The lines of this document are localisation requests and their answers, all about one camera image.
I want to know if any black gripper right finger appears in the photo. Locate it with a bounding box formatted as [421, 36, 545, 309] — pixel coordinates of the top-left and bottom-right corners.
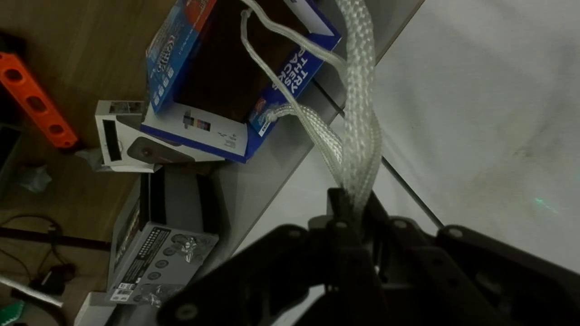
[360, 192, 580, 326]

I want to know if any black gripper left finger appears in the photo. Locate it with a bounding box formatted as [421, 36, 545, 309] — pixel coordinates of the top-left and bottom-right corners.
[155, 186, 387, 326]

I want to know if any thick white braided rope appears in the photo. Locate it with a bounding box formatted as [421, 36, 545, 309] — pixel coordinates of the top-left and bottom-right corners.
[258, 0, 385, 210]

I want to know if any blue cardboard box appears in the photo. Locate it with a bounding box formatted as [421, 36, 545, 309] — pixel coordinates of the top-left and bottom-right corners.
[142, 0, 342, 164]

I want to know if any small white black box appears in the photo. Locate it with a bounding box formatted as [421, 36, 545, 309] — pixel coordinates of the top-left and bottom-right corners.
[92, 97, 224, 175]

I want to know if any grey computer case with holes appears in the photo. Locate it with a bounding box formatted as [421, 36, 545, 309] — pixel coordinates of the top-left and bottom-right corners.
[106, 168, 222, 306]

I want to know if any small white carton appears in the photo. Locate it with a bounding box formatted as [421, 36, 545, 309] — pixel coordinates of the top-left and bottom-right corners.
[70, 291, 115, 326]

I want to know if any crumpled clear plastic wrapper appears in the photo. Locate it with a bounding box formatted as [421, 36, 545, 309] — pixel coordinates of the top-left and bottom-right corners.
[15, 164, 52, 195]

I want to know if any orange plastic tool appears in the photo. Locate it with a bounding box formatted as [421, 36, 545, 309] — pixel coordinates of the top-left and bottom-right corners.
[0, 50, 79, 152]

